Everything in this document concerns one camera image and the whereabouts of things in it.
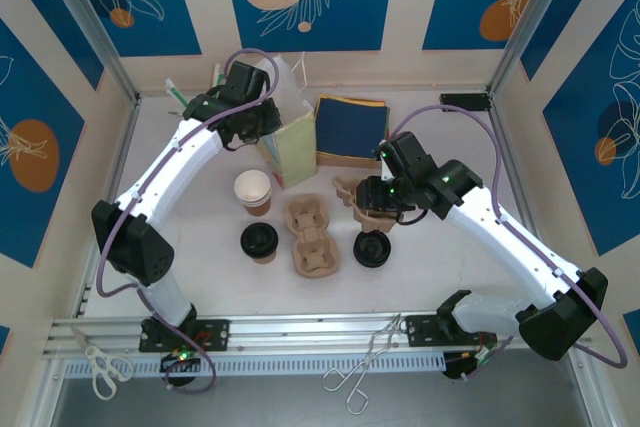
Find brown pulp cup carrier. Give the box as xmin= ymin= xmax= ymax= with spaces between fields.
xmin=283 ymin=196 xmax=342 ymax=279
xmin=332 ymin=175 xmax=397 ymax=237

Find black plastic cup lid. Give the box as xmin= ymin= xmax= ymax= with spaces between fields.
xmin=351 ymin=230 xmax=392 ymax=269

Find dark blue paper napkin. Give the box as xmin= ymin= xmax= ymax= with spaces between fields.
xmin=314 ymin=96 xmax=389 ymax=157

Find green paper gift bag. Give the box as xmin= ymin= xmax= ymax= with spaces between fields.
xmin=252 ymin=51 xmax=317 ymax=191

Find lidded brown coffee cup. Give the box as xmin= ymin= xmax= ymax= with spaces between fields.
xmin=239 ymin=223 xmax=280 ymax=265

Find brown paper cup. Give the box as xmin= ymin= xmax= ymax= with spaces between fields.
xmin=233 ymin=169 xmax=274 ymax=219

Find right controller board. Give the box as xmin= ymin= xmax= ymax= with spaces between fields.
xmin=442 ymin=341 xmax=506 ymax=382

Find controller board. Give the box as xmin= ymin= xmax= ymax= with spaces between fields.
xmin=442 ymin=341 xmax=506 ymax=382
xmin=158 ymin=345 xmax=202 ymax=374

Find left controller board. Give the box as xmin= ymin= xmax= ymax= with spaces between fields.
xmin=158 ymin=345 xmax=202 ymax=374

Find black rectangular wall plate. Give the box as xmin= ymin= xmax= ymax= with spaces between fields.
xmin=438 ymin=92 xmax=490 ymax=113

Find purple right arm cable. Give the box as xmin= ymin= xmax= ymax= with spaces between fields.
xmin=380 ymin=104 xmax=629 ymax=370

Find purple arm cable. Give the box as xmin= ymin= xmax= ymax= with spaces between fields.
xmin=380 ymin=104 xmax=629 ymax=370
xmin=95 ymin=48 xmax=280 ymax=298

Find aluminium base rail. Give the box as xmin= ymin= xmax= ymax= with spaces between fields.
xmin=42 ymin=314 xmax=594 ymax=361

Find metal wire tongs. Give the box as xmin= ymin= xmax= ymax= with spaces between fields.
xmin=322 ymin=313 xmax=407 ymax=416

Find aluminium frame post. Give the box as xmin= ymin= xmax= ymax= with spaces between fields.
xmin=37 ymin=0 xmax=142 ymax=107
xmin=487 ymin=0 xmax=581 ymax=98

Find grey slotted cable duct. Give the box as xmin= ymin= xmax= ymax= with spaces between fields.
xmin=63 ymin=352 xmax=447 ymax=379

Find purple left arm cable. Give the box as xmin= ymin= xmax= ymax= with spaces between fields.
xmin=95 ymin=48 xmax=280 ymax=298

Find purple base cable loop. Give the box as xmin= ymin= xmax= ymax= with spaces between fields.
xmin=162 ymin=341 xmax=218 ymax=394

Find white handled scissors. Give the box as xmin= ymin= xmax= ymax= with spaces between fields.
xmin=83 ymin=344 xmax=136 ymax=402

